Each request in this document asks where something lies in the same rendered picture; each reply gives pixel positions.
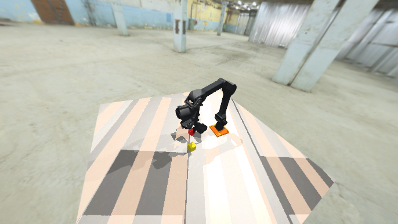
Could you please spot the yellow cube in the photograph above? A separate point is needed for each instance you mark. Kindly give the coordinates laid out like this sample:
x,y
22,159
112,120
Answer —
x,y
191,146

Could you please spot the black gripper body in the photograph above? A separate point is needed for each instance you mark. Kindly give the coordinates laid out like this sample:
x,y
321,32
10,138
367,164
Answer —
x,y
200,128

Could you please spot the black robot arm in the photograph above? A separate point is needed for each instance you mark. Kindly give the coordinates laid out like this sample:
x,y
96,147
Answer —
x,y
198,96

